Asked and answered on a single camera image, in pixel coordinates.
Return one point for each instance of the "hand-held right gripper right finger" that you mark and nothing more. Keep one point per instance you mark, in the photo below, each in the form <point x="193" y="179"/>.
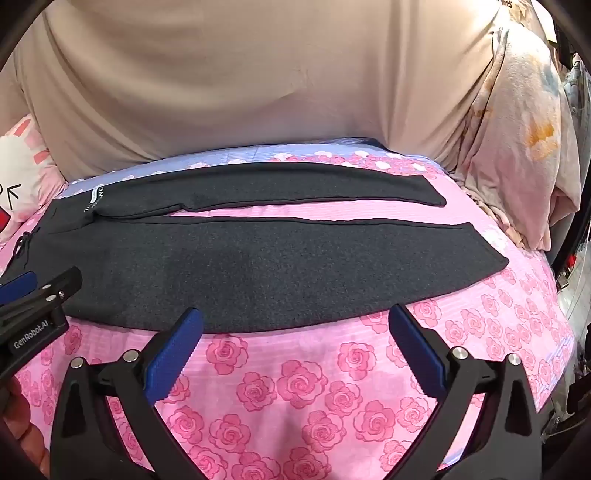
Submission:
<point x="408" y="334"/>

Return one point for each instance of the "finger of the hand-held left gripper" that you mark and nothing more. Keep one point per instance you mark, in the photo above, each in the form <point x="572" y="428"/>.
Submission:
<point x="64" y="281"/>
<point x="21" y="282"/>

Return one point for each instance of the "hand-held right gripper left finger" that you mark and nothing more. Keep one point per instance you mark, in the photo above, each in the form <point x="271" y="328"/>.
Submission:
<point x="187" y="332"/>

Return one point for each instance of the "dark grey pants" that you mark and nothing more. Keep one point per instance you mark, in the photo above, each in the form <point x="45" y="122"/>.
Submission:
<point x="277" y="277"/>

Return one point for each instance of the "person's left hand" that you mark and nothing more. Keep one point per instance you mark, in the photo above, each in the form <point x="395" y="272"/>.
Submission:
<point x="25" y="424"/>

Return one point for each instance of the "pink rose bed sheet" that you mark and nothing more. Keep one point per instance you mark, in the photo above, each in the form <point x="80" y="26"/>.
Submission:
<point x="277" y="392"/>

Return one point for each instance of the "white rabbit pillow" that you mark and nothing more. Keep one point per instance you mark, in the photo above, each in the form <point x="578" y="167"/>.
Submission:
<point x="27" y="152"/>

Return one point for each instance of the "pale floral blanket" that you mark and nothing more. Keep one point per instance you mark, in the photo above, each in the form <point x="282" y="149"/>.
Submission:
<point x="508" y="115"/>

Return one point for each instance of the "beige cloth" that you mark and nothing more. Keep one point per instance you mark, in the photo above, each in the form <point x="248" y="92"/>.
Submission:
<point x="231" y="69"/>

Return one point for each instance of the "grey patterned cloth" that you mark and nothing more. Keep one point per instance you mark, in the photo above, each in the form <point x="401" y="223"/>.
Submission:
<point x="575" y="97"/>

